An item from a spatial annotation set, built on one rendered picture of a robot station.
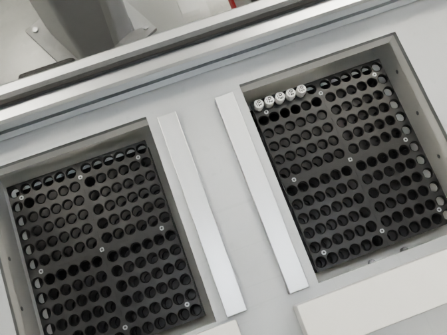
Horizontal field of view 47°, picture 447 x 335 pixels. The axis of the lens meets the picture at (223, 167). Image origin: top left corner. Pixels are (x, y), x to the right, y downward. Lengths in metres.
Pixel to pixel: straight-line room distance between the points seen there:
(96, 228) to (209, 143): 0.17
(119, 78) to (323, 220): 0.28
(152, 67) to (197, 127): 0.08
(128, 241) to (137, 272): 0.04
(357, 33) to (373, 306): 0.32
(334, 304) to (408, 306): 0.07
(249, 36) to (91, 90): 0.18
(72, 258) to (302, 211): 0.28
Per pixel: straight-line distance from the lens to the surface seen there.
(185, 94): 0.61
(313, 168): 0.64
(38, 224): 0.66
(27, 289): 0.72
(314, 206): 0.63
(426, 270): 0.56
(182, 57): 0.58
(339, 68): 0.76
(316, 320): 0.53
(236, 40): 0.59
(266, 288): 0.57
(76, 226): 0.64
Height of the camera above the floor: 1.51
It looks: 75 degrees down
